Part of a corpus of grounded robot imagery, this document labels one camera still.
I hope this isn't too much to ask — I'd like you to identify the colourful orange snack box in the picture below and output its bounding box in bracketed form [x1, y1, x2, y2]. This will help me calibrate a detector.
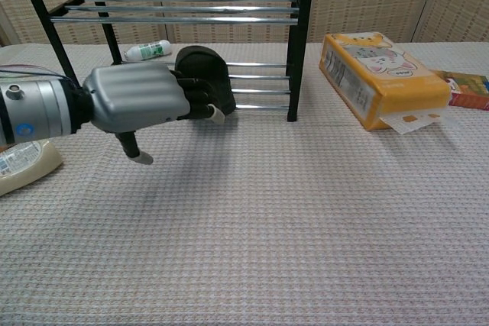
[435, 69, 489, 111]

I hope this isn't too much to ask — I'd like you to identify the small white green bottle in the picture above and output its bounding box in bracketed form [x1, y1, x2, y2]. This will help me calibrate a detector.
[124, 39, 172, 63]

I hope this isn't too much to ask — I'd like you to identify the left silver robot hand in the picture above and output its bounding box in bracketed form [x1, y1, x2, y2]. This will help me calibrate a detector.
[78, 62, 226, 166]

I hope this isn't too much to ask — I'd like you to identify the black metal shoe rack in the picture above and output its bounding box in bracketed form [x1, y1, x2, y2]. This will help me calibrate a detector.
[10, 0, 318, 123]

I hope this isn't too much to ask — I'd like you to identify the pink checked tablecloth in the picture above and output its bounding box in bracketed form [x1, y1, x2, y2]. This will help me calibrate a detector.
[0, 41, 489, 326]

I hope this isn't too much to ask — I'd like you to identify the yellow cat tissue pack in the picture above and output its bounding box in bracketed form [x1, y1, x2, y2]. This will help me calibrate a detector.
[319, 31, 452, 136]

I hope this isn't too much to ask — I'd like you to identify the cream squeeze sauce bottle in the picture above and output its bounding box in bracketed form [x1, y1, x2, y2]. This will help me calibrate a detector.
[0, 139, 64, 198]

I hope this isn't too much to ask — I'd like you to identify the black rubber slipper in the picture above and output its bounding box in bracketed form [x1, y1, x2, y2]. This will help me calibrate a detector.
[174, 46, 238, 117]

